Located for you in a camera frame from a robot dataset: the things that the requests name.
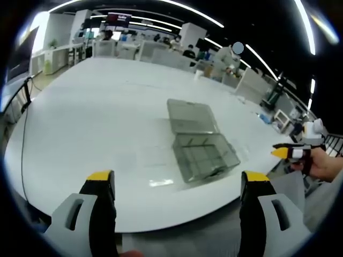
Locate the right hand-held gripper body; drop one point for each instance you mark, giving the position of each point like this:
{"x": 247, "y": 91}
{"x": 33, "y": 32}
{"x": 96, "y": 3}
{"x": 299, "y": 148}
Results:
{"x": 313, "y": 132}

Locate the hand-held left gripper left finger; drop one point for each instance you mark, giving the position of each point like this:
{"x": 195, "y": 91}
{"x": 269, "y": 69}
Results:
{"x": 67, "y": 230}

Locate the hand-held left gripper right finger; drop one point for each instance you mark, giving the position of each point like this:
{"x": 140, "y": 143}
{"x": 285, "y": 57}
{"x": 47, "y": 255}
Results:
{"x": 270, "y": 230}

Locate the clear plastic guide fixture box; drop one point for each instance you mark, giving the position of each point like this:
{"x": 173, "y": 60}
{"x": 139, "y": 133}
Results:
{"x": 198, "y": 142}

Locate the person's right hand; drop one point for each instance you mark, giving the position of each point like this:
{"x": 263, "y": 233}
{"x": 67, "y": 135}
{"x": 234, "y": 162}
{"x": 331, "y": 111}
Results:
{"x": 327, "y": 166}

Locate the person's left hand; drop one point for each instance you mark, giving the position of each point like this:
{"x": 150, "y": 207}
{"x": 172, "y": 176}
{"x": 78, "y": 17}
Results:
{"x": 130, "y": 254}

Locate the black metal railing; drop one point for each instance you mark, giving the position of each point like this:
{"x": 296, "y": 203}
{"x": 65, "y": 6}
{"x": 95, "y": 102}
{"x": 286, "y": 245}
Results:
{"x": 333, "y": 144}

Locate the white open cube box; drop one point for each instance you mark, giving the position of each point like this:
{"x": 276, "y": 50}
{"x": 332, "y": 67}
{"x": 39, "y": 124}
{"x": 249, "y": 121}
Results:
{"x": 282, "y": 120}

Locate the black and green machine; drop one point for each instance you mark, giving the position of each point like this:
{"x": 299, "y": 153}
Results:
{"x": 273, "y": 93}

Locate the white desk partition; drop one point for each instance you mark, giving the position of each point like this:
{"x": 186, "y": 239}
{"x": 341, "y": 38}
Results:
{"x": 154, "y": 51}
{"x": 253, "y": 85}
{"x": 105, "y": 48}

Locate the brown cardboard box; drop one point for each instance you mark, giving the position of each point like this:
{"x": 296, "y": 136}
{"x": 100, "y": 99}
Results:
{"x": 209, "y": 71}

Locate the black clamp stand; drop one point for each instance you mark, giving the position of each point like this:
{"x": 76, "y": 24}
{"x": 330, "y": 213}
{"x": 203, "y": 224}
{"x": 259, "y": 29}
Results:
{"x": 26, "y": 93}

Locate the white low cabinet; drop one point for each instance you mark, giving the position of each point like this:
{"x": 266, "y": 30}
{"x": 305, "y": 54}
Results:
{"x": 51, "y": 60}

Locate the green potted plant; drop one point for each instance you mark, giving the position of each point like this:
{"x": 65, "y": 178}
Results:
{"x": 53, "y": 43}

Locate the hanging dark monitor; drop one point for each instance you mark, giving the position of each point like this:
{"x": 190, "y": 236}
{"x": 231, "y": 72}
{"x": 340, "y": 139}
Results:
{"x": 118, "y": 20}

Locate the large dark wall screen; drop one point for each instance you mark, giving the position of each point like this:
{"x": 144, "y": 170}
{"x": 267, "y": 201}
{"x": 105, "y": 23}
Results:
{"x": 22, "y": 53}

